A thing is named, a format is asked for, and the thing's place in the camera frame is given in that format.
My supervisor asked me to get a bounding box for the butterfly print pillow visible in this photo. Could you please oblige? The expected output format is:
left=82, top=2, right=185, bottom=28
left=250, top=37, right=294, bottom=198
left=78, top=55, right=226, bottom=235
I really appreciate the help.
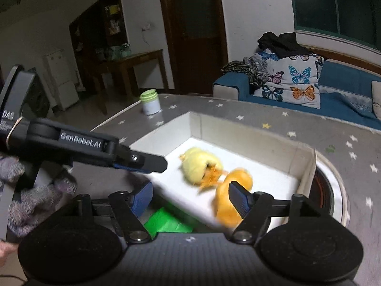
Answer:
left=253, top=49, right=324, bottom=109

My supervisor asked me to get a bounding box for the white cardboard box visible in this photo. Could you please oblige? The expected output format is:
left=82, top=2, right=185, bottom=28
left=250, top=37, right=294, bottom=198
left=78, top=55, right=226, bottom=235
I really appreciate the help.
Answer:
left=130, top=112, right=316, bottom=230

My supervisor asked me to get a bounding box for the yellow plush chick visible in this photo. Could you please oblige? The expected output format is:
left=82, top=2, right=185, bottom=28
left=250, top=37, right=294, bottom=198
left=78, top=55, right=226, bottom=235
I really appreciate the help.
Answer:
left=179, top=147, right=228, bottom=192

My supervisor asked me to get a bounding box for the blue sofa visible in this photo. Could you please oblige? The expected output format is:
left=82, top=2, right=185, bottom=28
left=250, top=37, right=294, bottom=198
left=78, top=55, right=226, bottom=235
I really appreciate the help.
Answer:
left=214, top=62, right=380, bottom=130

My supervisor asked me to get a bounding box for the dark wooden door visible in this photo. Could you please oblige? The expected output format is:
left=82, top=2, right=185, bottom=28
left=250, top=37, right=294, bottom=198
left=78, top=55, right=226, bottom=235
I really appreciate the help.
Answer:
left=160, top=0, right=228, bottom=95

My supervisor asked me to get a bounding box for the grey star pattern mat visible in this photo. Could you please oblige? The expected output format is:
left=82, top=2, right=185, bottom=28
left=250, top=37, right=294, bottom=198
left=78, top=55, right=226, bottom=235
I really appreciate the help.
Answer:
left=89, top=93, right=381, bottom=286

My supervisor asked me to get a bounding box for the green plastic bag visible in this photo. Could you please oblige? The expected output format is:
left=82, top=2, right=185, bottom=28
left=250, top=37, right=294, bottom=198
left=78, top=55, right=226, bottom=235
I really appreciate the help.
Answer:
left=144, top=208, right=193, bottom=237

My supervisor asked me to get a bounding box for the white jar green lid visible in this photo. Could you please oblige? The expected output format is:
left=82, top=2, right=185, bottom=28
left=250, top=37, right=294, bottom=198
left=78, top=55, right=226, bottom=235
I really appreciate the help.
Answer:
left=140, top=89, right=161, bottom=116

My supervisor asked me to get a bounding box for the gloved left hand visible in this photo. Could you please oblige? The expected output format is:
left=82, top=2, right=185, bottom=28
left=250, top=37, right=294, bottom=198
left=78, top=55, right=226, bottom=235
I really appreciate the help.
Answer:
left=1, top=154, right=77, bottom=243

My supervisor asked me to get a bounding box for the dark window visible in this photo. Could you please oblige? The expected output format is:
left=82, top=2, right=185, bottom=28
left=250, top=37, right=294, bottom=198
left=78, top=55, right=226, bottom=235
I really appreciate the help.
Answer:
left=292, top=0, right=380, bottom=51

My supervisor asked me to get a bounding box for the black clothes pile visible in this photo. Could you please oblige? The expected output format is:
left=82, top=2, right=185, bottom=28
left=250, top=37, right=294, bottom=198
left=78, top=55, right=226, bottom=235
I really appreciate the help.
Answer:
left=258, top=32, right=312, bottom=59

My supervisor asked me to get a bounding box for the wooden side table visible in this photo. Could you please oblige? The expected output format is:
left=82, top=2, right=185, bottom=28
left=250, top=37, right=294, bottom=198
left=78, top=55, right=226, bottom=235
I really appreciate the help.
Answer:
left=97, top=49, right=170, bottom=101

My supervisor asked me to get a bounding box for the grey cushion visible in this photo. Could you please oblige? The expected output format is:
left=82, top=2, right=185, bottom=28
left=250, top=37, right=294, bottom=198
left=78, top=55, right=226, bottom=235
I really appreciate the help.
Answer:
left=371, top=81, right=381, bottom=120

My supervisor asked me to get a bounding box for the orange rubber duck toy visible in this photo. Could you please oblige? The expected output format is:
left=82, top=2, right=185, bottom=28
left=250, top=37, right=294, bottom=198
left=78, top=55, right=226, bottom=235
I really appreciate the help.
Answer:
left=213, top=169, right=253, bottom=229

